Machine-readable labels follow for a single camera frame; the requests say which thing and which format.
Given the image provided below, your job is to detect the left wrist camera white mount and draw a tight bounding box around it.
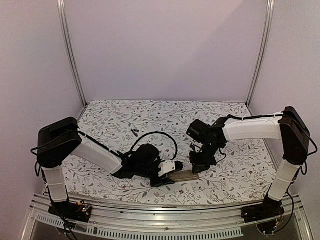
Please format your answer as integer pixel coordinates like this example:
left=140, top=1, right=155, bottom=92
left=158, top=160, right=184, bottom=177

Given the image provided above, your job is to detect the left aluminium frame post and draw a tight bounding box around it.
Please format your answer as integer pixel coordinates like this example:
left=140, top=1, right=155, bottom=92
left=56, top=0, right=88, bottom=108

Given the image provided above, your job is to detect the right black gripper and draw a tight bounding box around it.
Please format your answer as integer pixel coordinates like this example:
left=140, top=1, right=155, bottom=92
left=188, top=142, right=221, bottom=174

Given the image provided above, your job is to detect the front aluminium rail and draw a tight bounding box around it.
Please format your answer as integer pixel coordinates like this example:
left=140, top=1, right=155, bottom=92
left=20, top=193, right=314, bottom=240

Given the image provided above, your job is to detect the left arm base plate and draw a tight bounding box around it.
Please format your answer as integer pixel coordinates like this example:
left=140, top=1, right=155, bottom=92
left=48, top=200, right=92, bottom=223

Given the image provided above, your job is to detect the floral patterned table mat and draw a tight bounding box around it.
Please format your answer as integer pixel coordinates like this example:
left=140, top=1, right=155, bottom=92
left=63, top=100, right=276, bottom=205

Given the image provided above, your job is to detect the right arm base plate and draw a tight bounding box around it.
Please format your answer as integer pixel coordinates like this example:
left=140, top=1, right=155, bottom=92
left=241, top=203, right=285, bottom=223

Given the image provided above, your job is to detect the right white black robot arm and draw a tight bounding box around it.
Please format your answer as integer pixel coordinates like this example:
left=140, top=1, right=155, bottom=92
left=186, top=106, right=318, bottom=218

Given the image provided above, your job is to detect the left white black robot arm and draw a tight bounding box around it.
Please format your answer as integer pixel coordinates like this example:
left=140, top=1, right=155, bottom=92
left=30, top=117, right=177, bottom=217

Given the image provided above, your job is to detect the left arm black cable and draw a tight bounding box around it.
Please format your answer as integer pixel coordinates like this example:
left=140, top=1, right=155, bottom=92
left=131, top=131, right=178, bottom=161

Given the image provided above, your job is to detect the aluminium frame post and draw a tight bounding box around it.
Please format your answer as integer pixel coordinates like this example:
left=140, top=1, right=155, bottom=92
left=245, top=0, right=275, bottom=108
left=56, top=0, right=88, bottom=108

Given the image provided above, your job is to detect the right aluminium frame post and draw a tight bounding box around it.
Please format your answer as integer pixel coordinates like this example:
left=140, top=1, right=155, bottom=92
left=245, top=0, right=275, bottom=108

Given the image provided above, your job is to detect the beige remote control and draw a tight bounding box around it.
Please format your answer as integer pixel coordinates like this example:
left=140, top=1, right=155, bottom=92
left=167, top=170, right=199, bottom=182

